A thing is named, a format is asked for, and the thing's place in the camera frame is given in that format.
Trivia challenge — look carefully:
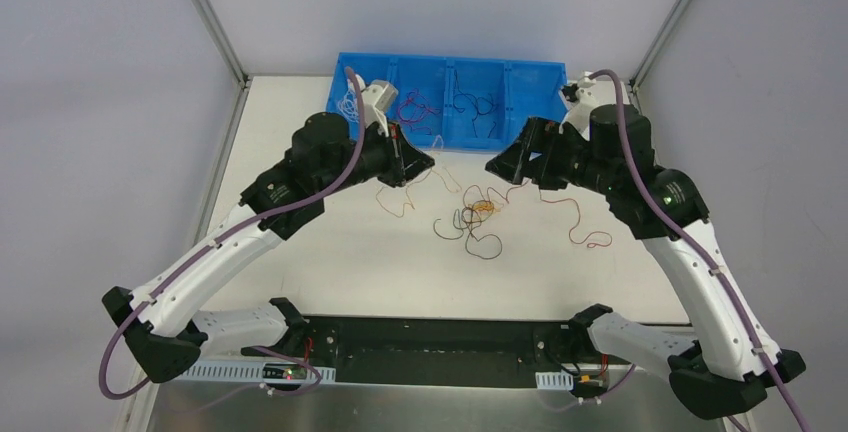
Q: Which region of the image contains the pale orange wire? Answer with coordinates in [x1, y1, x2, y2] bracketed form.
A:
[375, 136, 464, 220]

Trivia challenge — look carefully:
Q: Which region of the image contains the red orange wire bundle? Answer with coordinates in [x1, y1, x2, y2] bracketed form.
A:
[433, 183, 531, 261]

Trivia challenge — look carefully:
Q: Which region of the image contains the white wire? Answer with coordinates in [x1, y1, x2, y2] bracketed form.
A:
[336, 81, 362, 126]

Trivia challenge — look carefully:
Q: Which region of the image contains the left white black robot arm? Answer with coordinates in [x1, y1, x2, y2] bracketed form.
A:
[102, 113, 435, 383]

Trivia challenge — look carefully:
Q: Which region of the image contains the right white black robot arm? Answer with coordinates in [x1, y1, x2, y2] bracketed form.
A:
[486, 105, 806, 420]

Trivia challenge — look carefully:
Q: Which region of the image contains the blue four-compartment plastic bin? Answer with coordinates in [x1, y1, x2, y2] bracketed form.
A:
[326, 52, 567, 153]

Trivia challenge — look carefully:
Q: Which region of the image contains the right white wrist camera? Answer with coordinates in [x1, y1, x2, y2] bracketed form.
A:
[559, 71, 600, 139]

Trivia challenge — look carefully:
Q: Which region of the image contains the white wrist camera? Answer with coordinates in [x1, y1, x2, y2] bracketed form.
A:
[362, 80, 398, 137]
[559, 71, 600, 139]

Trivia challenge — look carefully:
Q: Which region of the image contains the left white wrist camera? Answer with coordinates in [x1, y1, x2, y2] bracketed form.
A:
[362, 80, 398, 137]

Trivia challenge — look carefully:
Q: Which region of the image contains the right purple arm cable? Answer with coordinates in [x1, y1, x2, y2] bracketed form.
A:
[589, 69, 813, 432]

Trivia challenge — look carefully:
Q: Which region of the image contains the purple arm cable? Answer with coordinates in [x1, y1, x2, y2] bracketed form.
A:
[97, 67, 367, 402]
[589, 69, 813, 432]

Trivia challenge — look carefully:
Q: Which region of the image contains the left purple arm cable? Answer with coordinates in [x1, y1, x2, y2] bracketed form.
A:
[97, 67, 367, 402]

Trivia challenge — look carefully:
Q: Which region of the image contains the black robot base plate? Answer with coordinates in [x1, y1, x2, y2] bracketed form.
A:
[270, 315, 616, 391]

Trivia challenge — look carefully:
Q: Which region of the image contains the right white slotted cable duct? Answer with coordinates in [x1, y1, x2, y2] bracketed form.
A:
[535, 371, 574, 391]

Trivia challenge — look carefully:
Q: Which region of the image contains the white slotted cable duct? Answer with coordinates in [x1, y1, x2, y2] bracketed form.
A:
[175, 360, 336, 384]
[535, 371, 574, 391]

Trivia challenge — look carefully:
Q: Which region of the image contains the left white slotted cable duct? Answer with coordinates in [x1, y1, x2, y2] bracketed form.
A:
[175, 360, 336, 384]

